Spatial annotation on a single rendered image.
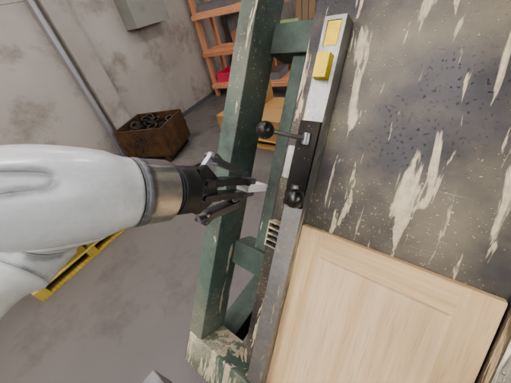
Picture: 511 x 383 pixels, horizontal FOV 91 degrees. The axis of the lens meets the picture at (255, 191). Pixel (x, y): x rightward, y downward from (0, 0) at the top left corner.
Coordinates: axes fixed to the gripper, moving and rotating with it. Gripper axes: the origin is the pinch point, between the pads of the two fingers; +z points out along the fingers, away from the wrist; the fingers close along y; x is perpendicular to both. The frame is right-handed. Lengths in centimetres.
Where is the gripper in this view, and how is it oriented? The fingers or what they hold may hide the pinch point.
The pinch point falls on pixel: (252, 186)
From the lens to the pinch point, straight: 52.8
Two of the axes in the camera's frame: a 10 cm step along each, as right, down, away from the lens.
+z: 6.0, -0.4, 8.0
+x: 7.8, 2.6, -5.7
